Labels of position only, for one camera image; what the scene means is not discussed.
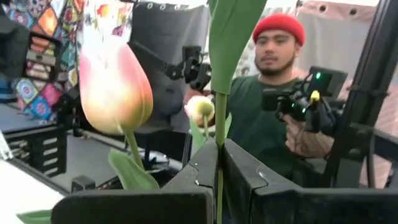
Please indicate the beige grommet curtain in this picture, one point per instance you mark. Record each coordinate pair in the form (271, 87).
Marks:
(335, 37)

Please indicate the background black robot arm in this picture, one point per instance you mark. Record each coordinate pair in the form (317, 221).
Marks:
(192, 68)

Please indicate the black slotted case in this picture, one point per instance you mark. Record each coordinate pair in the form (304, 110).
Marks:
(37, 149)

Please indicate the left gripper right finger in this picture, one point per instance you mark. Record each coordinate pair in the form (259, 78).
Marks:
(311, 208)

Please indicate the black aluminium table frame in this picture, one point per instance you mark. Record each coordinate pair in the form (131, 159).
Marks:
(370, 77)

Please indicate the person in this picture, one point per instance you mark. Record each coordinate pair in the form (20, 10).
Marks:
(258, 130)

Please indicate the colourful patchwork curtain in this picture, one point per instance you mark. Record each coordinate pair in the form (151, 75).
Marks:
(40, 102)

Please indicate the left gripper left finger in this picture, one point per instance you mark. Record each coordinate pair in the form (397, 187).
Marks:
(140, 208)

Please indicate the black handheld leader gripper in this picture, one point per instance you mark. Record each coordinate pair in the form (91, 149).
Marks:
(326, 82)

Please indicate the person's red beanie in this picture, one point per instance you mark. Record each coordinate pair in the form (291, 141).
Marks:
(280, 26)

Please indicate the long green foreground stem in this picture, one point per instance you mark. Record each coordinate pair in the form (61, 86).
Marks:
(230, 46)

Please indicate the grey grommet curtain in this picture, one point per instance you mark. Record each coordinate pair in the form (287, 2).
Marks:
(168, 28)

